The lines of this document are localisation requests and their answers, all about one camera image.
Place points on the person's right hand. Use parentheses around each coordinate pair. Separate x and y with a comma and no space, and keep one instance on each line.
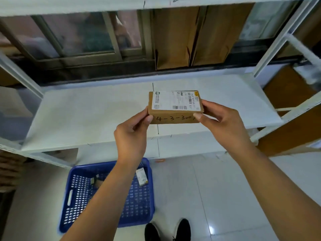
(225,127)

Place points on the person's left hand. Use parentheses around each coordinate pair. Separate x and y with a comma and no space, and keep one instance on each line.
(130,138)

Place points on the person's right thumb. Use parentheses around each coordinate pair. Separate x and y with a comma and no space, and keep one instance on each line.
(204,119)

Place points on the person's left thumb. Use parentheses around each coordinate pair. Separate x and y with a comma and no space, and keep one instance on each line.
(143,121)

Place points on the small labelled cardboard box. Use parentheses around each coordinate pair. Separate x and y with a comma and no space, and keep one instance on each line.
(175,104)

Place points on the person's left forearm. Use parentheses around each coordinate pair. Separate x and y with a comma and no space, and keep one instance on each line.
(105,198)

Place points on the person's right forearm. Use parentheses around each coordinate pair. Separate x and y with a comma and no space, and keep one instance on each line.
(278,195)

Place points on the white metal shelving rack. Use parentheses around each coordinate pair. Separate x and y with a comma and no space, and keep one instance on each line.
(100,110)

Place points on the small white-labelled package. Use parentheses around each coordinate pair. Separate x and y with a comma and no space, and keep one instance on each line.
(142,176)

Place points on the small brown package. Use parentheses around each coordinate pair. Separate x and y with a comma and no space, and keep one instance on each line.
(96,181)

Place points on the tall brown cardboard box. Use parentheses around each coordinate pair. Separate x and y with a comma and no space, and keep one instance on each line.
(175,37)
(220,32)

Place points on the large brown cardboard box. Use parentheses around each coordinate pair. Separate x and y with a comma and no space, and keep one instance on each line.
(293,115)

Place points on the blue plastic basket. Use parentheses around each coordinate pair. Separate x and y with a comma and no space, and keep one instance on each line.
(82,198)

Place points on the person's left black shoe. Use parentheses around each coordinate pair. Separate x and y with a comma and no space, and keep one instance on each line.
(151,232)

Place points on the person's black shoe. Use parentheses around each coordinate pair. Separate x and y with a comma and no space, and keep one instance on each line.
(151,232)
(182,230)

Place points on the person's right black shoe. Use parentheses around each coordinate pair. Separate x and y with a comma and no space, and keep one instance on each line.
(182,230)

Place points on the stack of flat cardboard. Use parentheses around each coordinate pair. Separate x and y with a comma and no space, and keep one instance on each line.
(10,170)

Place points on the sliding glass window frame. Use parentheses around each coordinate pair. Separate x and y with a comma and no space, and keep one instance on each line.
(75,40)

